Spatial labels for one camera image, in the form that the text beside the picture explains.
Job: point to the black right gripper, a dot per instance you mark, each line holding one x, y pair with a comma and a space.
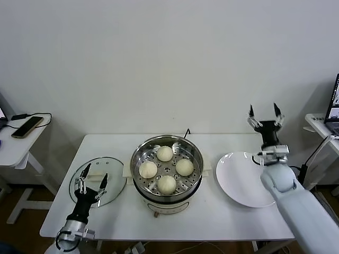
269, 132

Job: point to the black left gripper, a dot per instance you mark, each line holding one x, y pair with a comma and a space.
83, 203

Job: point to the round glass pot lid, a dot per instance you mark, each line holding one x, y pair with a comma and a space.
116, 182

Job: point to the white steamed baozi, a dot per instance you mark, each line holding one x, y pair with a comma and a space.
147, 170
184, 167
166, 185
164, 154

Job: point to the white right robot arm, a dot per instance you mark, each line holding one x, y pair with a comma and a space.
296, 206

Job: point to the perforated steel steamer basket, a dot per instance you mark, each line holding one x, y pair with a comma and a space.
143, 188

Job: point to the steel steamer pot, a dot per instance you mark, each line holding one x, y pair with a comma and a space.
169, 207

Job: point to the white side table with laptop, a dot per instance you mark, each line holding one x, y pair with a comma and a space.
315, 123

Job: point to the round white plate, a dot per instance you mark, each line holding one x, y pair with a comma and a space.
238, 180

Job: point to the black open laptop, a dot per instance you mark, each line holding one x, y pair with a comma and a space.
334, 105

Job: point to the white floor power strip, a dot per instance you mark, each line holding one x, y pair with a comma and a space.
136, 248

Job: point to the gold edged smartphone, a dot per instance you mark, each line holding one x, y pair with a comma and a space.
26, 127

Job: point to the white side table with phone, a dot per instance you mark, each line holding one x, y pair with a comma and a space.
10, 153

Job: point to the black charger adapter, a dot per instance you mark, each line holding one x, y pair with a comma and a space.
19, 116

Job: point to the grey open laptop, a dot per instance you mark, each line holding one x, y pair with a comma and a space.
2, 113

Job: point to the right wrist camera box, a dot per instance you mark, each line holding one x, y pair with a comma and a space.
280, 151

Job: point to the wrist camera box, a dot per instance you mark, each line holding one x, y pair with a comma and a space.
87, 234
280, 151

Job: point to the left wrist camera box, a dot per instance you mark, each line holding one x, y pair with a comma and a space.
87, 234

